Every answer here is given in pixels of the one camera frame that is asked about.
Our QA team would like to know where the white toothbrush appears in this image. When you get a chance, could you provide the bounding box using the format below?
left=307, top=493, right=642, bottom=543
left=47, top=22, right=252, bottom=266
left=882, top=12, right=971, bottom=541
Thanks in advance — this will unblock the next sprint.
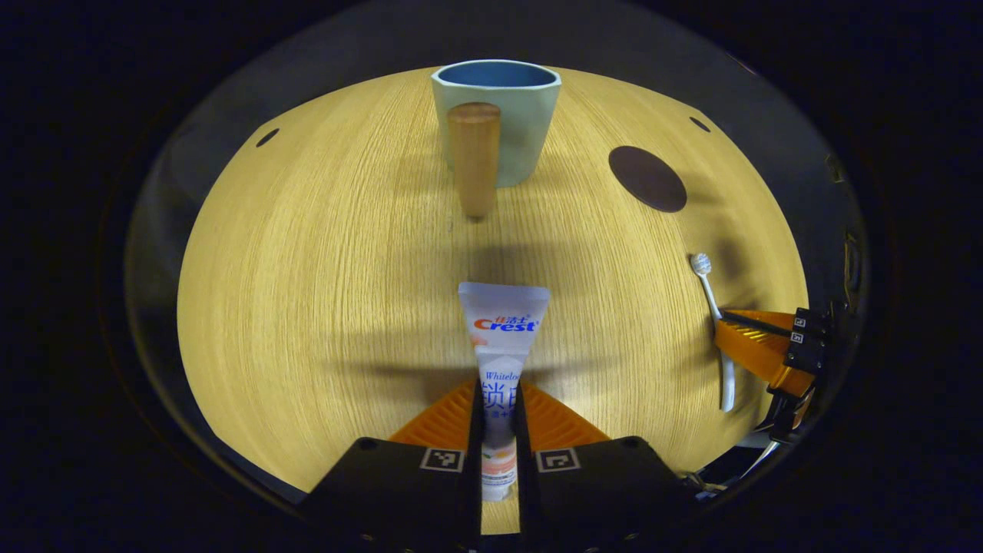
left=689, top=253, right=736, bottom=413

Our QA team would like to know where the dark brown round coaster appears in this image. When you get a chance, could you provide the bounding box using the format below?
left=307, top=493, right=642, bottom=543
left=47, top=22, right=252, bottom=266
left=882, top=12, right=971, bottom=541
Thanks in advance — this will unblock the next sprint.
left=608, top=146, right=688, bottom=214

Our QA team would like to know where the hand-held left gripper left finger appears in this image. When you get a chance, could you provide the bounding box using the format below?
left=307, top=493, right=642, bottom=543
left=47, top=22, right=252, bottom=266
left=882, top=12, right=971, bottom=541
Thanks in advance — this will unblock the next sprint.
left=298, top=379, right=484, bottom=553

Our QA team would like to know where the white toothpaste tube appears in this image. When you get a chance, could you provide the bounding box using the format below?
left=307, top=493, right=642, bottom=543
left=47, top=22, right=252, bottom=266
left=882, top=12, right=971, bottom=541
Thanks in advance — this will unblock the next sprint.
left=458, top=282, right=551, bottom=502

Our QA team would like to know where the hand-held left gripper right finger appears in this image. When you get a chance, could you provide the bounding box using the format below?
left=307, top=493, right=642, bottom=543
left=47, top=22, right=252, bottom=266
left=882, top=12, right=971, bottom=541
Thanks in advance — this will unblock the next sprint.
left=515, top=380, right=702, bottom=553

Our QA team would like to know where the pale green cup wooden handle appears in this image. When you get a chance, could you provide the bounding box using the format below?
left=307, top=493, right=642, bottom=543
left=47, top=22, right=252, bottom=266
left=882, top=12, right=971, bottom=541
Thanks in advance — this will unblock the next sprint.
left=431, top=59, right=562, bottom=221

